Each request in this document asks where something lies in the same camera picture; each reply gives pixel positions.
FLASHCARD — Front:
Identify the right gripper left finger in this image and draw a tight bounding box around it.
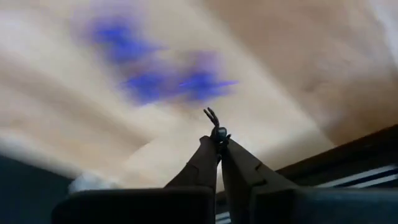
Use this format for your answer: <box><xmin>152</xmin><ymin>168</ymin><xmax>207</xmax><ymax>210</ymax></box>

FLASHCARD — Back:
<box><xmin>51</xmin><ymin>136</ymin><xmax>219</xmax><ymax>224</ymax></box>

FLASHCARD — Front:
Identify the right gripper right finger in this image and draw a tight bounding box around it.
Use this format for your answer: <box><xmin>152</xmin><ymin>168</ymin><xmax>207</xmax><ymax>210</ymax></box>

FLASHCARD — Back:
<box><xmin>220</xmin><ymin>138</ymin><xmax>398</xmax><ymax>224</ymax></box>

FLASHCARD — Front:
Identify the black toy spider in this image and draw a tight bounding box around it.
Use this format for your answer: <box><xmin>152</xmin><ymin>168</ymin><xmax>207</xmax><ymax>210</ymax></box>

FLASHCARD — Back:
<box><xmin>203</xmin><ymin>107</ymin><xmax>232</xmax><ymax>147</ymax></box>

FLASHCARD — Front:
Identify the purple toy spider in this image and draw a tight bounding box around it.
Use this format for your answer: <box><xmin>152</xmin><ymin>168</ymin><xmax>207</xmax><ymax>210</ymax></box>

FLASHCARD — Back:
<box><xmin>83</xmin><ymin>15</ymin><xmax>162</xmax><ymax>65</ymax></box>
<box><xmin>178</xmin><ymin>52</ymin><xmax>240</xmax><ymax>102</ymax></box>

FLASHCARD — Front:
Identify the black aluminium rig frame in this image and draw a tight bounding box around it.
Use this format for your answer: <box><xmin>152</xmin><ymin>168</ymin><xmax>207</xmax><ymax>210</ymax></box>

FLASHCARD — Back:
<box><xmin>275</xmin><ymin>124</ymin><xmax>398</xmax><ymax>190</ymax></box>

